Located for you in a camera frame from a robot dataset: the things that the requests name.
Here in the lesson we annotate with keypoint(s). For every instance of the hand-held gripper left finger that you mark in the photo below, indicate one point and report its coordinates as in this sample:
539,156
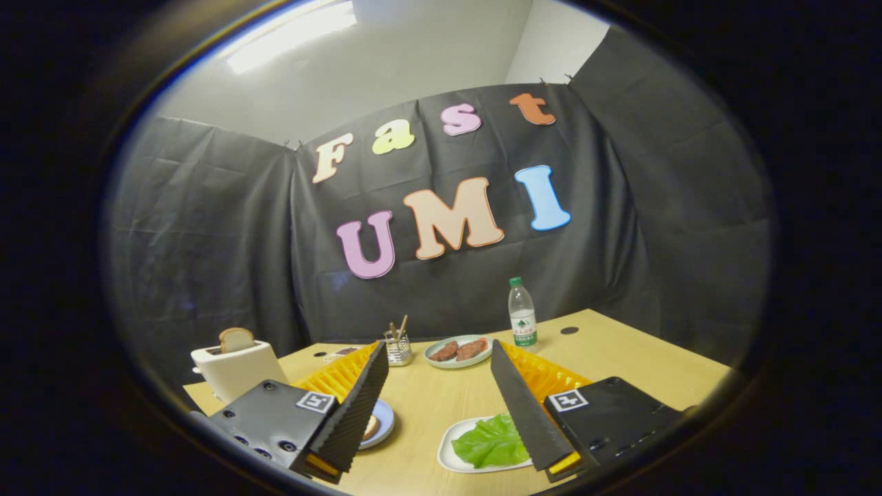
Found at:
358,406

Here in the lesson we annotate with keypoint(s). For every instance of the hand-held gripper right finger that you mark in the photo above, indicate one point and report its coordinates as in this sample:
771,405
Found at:
525,406

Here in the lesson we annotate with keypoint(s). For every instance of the round bread bun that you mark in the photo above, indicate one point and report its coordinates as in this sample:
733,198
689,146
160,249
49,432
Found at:
371,428

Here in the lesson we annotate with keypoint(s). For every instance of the light blue round plate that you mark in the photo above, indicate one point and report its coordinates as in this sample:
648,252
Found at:
386,420

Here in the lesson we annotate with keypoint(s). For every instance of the green lettuce leaf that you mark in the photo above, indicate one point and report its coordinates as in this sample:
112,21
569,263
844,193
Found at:
489,444

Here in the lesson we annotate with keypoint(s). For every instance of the clear glass utensil holder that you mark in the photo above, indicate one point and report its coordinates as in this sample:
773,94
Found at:
398,351

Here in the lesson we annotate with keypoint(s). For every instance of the brown meat patty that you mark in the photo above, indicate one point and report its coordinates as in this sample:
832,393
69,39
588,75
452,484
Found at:
444,351
472,348

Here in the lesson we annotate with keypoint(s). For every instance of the white rectangular plate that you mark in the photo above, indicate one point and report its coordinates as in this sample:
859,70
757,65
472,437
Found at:
448,448

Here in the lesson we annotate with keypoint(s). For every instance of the clear plastic water bottle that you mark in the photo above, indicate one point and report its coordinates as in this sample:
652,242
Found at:
523,317

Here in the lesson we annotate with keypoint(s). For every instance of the wooden chopsticks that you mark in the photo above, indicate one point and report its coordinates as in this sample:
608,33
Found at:
402,326

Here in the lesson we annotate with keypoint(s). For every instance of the pale green plate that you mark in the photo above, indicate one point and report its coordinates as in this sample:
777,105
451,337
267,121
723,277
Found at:
441,362

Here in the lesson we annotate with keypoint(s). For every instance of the white toaster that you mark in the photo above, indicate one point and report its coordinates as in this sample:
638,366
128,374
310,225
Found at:
238,372

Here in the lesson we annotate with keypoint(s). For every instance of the toast bread slice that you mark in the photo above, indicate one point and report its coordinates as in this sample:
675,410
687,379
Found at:
236,339

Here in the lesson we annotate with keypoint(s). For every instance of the black backdrop cloth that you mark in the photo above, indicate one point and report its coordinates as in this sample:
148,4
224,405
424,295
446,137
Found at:
227,227

